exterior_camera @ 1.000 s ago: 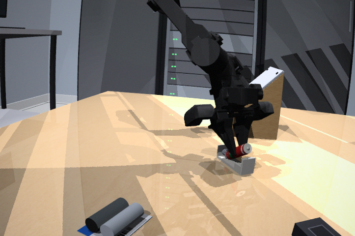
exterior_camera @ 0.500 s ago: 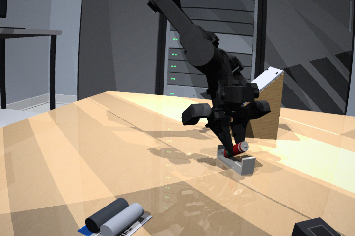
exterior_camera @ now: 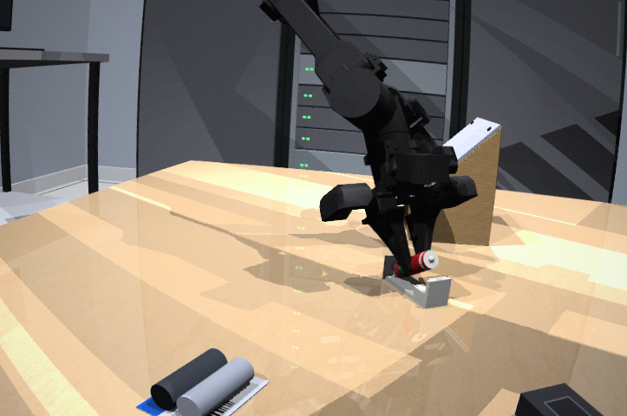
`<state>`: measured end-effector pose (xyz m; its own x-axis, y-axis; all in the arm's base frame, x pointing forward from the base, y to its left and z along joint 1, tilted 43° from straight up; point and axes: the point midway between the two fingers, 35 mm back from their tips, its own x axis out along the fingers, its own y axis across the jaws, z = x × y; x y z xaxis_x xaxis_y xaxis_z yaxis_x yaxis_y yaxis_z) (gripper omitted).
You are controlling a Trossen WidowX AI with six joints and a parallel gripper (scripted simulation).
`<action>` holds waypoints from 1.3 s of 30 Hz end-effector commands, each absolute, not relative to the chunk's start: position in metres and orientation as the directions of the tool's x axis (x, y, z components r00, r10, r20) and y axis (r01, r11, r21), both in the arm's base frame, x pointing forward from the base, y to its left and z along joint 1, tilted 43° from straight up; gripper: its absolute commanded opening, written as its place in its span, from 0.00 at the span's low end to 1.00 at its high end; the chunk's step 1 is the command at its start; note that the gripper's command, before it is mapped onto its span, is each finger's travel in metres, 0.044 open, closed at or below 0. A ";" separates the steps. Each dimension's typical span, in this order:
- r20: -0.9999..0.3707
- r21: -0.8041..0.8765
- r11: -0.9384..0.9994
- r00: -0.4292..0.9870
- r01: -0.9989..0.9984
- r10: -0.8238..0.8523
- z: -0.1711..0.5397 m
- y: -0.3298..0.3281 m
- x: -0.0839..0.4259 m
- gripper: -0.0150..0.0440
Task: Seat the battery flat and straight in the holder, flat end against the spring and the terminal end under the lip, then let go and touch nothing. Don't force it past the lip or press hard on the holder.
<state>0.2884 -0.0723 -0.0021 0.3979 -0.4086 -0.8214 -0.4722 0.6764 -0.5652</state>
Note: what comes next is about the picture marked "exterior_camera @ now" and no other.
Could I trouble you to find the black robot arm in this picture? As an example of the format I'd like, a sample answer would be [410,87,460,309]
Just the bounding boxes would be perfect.
[259,0,458,188]

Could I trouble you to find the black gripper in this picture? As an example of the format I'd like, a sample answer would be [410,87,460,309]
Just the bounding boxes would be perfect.
[319,132,477,272]

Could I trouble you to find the red and green battery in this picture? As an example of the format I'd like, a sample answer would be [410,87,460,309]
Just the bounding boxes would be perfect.
[394,250,439,278]

